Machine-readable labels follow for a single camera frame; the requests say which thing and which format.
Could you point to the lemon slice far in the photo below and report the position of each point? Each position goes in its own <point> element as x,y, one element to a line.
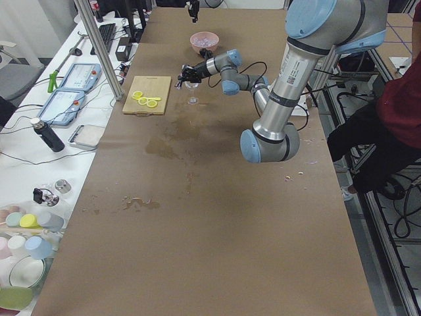
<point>137,95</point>

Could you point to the white green-rimmed plate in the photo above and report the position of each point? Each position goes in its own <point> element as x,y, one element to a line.
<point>28,272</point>

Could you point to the lemon slice middle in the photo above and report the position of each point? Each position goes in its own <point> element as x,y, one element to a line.
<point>142,100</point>

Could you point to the person in red shirt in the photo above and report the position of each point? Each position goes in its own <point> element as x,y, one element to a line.
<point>392,124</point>

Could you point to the pink bowl of ice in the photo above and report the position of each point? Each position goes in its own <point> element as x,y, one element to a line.
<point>204,40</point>

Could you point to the black water bottle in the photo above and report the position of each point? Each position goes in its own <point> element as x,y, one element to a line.
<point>47,134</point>

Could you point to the teach pendant far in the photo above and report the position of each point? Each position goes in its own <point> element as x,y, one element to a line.
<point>81,77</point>

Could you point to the teach pendant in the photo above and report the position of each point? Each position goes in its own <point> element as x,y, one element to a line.
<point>62,107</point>
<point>81,77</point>

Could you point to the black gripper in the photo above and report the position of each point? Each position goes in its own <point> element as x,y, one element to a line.
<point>199,68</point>
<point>193,10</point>

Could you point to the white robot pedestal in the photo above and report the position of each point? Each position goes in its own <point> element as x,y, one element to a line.
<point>302,108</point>

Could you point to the yellow cup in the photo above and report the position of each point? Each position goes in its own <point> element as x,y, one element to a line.
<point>28,221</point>

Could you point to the wooden cutting board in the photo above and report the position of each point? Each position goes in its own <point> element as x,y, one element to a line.
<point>151,86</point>

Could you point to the clear wine glass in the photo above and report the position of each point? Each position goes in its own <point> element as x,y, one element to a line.
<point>192,89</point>

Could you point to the teach pendant near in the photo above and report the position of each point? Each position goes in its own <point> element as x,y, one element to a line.
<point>62,107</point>

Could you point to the aluminium frame post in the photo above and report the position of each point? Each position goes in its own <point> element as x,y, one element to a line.
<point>95,38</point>

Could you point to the steel cap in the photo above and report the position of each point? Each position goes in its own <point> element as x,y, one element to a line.
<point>62,186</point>

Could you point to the blue cup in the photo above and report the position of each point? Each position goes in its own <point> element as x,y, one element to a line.
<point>38,248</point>

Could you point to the green handled tool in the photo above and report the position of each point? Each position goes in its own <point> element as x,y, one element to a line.
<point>72,51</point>

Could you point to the lemon slice near handle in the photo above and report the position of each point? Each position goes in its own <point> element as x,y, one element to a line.
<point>151,104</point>

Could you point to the black keyboard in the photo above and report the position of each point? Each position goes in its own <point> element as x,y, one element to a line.
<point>107,34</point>

